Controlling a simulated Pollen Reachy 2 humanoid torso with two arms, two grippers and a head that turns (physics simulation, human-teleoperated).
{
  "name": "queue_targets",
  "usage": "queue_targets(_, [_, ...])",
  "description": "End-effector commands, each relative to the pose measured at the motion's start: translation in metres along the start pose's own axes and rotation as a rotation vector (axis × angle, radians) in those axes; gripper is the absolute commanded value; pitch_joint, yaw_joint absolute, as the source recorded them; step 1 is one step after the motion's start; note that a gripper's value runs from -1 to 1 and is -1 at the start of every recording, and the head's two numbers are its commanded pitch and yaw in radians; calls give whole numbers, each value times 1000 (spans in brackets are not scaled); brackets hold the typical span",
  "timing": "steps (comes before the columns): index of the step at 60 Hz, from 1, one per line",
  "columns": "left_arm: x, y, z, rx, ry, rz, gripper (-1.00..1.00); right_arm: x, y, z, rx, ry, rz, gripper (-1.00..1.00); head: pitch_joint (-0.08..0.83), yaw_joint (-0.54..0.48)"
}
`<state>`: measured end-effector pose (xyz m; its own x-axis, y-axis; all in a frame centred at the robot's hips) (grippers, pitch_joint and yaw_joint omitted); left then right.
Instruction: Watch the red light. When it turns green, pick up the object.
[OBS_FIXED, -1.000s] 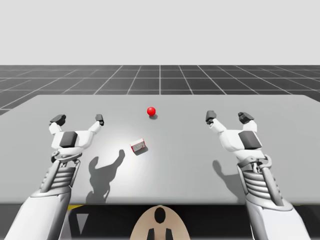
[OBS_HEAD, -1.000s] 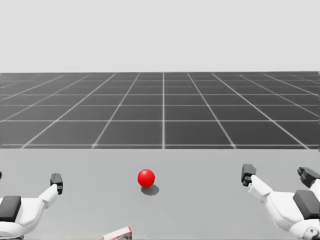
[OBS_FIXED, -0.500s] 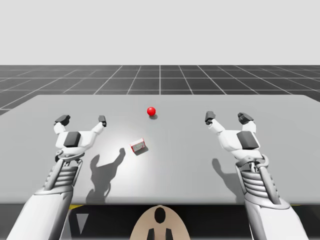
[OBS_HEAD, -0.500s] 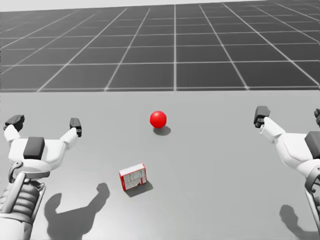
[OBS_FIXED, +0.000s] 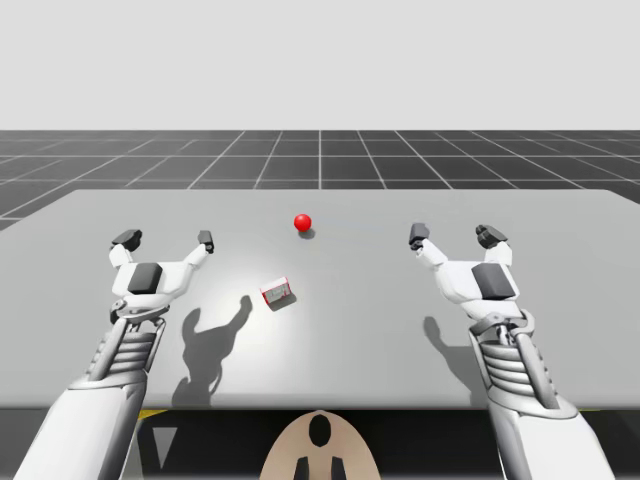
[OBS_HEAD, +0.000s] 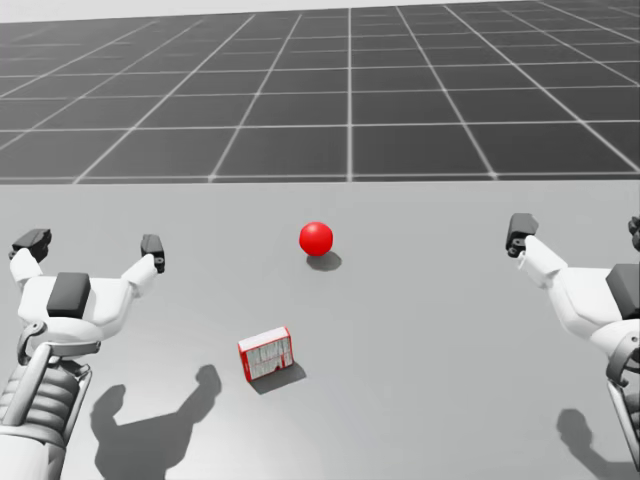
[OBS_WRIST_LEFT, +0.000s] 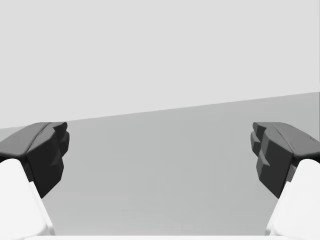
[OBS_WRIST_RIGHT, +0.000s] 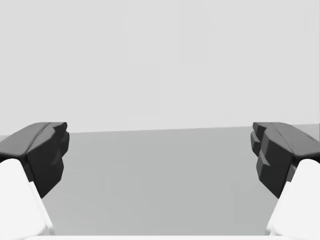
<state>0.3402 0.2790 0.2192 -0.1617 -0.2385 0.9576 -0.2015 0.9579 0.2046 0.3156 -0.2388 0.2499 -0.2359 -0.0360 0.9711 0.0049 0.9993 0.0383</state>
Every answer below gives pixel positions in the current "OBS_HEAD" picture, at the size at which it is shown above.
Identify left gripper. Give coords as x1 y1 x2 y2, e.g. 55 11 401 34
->
7 228 167 347

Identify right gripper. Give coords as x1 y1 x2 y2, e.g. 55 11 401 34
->
505 212 640 352

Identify red and white carton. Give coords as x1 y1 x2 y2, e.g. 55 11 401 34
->
236 325 295 384

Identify red ball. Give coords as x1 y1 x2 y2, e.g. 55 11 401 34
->
298 220 335 258

